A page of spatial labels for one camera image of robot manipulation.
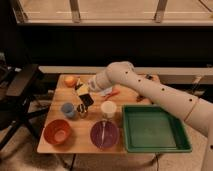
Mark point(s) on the green plastic tray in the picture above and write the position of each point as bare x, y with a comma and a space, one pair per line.
150, 129

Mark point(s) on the orange fruit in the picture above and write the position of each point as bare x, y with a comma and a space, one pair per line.
70, 81

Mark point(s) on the red grapes bunch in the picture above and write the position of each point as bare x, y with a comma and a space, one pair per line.
140, 98

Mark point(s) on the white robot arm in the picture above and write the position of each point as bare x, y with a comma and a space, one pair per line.
195, 112

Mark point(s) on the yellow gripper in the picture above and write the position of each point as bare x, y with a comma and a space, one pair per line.
81, 89

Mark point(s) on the purple bowl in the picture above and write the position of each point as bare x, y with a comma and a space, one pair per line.
111, 135

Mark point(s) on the white utensil in bowl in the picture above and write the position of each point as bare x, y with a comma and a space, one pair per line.
103, 131

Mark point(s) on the red bowl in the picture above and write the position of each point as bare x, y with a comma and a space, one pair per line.
57, 132

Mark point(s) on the blue cloth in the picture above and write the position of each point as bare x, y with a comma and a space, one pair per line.
106, 91

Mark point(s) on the white cup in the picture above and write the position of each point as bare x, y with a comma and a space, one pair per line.
108, 109

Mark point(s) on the orange carrot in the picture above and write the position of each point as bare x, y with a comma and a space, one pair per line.
113, 93

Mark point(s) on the black office chair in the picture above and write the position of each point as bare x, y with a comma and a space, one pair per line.
18, 103

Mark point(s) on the black eraser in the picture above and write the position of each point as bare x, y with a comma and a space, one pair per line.
87, 100

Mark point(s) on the blue cup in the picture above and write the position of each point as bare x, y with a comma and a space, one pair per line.
68, 110

